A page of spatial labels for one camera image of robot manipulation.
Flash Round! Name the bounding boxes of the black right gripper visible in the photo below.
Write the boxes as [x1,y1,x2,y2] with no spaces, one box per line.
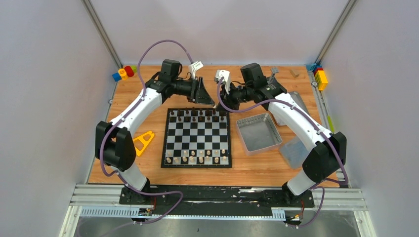
[216,81,254,113]

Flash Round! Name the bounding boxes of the black white chessboard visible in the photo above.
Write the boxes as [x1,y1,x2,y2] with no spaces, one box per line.
[161,108,233,168]

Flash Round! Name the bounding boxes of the metal tin box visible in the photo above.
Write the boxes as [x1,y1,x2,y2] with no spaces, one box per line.
[236,113,283,156]

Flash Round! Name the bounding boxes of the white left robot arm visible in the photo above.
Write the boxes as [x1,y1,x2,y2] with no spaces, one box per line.
[95,59,214,204]

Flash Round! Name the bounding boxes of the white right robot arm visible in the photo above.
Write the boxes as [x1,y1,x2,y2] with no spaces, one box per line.
[214,63,347,206]

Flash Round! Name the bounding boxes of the small wooden block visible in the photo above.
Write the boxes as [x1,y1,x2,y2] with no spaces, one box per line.
[290,69,300,78]

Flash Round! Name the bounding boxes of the yellow triangular plastic stand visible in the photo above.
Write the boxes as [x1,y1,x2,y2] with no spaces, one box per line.
[133,131,155,157]

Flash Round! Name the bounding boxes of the coloured toy cylinders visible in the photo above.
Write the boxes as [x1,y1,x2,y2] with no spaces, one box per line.
[112,65,137,82]

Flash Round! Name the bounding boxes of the blue plastic bag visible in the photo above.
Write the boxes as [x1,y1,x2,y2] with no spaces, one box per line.
[279,136,309,169]

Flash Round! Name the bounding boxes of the coloured toy brick stack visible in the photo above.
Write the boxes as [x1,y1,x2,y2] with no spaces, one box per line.
[306,64,329,91]

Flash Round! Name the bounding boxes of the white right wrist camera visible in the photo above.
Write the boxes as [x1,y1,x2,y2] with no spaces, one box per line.
[214,70,232,94]

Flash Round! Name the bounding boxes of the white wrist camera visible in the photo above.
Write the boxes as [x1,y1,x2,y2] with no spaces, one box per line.
[214,70,232,94]
[188,61,204,79]

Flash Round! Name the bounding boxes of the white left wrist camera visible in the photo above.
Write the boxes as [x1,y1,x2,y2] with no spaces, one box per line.
[188,61,204,79]

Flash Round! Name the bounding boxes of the grey brick baseplate with post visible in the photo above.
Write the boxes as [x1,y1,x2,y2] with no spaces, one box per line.
[267,67,279,84]

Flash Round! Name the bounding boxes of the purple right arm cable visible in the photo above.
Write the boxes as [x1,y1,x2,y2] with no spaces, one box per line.
[216,76,350,229]

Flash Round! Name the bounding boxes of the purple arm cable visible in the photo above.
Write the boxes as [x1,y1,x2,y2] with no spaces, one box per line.
[98,39,184,225]
[216,76,350,229]

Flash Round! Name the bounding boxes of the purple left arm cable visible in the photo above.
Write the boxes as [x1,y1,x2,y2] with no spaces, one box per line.
[98,39,184,225]

